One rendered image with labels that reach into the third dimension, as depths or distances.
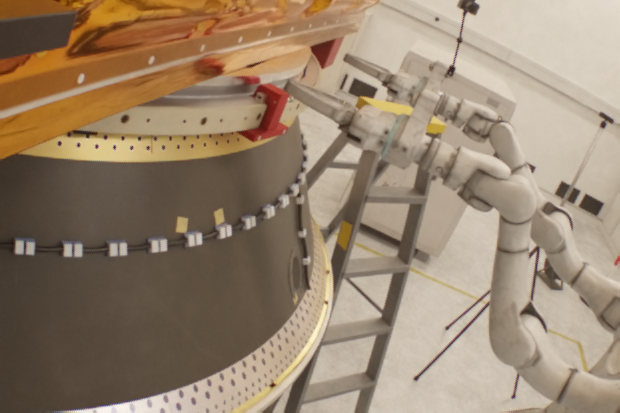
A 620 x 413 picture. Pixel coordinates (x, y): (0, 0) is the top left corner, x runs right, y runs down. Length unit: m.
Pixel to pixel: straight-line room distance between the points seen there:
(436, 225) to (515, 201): 3.84
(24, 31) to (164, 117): 0.55
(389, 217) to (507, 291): 3.80
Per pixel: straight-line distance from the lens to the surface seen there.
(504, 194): 1.00
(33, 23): 0.41
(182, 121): 0.96
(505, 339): 1.10
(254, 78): 1.12
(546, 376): 1.13
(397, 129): 0.99
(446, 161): 0.99
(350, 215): 2.33
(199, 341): 1.12
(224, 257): 1.14
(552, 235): 1.47
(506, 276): 1.06
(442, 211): 4.78
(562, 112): 8.78
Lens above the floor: 2.03
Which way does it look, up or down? 20 degrees down
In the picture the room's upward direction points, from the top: 23 degrees clockwise
